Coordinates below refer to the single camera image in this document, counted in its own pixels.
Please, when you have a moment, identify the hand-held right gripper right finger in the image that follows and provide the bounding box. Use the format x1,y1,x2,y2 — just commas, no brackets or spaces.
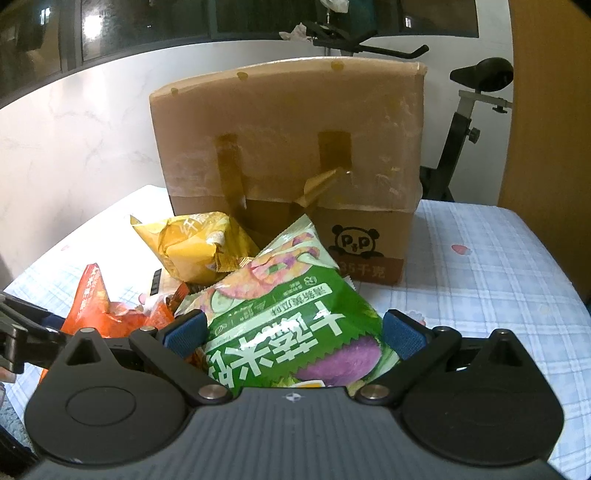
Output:
353,309,540,408

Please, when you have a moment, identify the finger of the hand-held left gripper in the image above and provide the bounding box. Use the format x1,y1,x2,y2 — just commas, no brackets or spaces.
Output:
0,322,70,373
0,292,52,326

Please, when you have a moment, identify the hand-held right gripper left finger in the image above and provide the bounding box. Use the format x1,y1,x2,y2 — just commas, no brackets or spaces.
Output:
46,310,234,408

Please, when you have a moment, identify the orange snack packet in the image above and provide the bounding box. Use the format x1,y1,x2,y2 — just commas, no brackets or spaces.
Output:
39,263,177,380

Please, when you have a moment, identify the yellow snack packet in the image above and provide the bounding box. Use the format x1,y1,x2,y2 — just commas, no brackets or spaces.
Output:
130,211,260,284

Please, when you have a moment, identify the green snack packet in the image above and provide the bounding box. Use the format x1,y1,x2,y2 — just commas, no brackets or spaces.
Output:
175,215,403,400

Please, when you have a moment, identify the brown cardboard box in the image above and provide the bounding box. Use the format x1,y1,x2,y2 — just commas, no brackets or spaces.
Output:
148,56,428,287

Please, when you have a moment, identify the checkered bed sheet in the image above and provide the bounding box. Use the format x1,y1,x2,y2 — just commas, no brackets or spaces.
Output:
0,185,591,480

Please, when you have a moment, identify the black exercise bike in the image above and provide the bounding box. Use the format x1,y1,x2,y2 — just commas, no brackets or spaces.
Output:
305,21,515,204

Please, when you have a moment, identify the wooden cabinet panel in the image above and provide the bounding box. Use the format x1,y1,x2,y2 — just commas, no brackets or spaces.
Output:
498,0,591,319

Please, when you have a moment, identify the dark framed window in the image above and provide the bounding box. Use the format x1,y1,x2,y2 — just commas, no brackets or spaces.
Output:
0,0,481,100

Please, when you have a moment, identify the crumpled white tissue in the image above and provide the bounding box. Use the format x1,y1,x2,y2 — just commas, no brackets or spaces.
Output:
279,22,320,45

